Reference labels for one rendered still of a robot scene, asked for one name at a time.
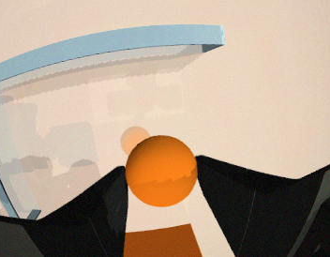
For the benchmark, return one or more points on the clear low wall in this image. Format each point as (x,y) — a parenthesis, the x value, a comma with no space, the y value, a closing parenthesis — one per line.
(11,170)

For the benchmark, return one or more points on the light blue l-shaped low wall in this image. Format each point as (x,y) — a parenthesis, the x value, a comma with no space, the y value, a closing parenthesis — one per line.
(106,42)

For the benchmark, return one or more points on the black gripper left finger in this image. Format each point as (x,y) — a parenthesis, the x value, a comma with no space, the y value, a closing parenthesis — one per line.
(91,225)

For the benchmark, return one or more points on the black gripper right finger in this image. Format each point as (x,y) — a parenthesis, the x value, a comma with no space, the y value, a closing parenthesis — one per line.
(261,215)

